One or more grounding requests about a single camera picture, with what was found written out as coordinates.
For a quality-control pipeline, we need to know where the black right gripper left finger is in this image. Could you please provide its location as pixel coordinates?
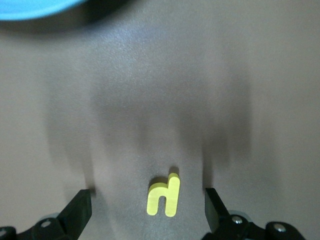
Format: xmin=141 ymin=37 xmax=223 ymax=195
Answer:
xmin=0 ymin=189 xmax=93 ymax=240

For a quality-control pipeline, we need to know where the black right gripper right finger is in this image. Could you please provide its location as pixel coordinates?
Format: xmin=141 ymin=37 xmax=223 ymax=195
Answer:
xmin=202 ymin=187 xmax=306 ymax=240

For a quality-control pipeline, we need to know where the yellow lowercase foam letter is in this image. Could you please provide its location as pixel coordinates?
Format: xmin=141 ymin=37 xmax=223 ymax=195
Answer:
xmin=146 ymin=172 xmax=181 ymax=218

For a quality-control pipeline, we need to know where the blue plate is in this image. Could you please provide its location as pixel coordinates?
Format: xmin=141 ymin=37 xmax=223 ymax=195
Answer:
xmin=0 ymin=0 xmax=90 ymax=21

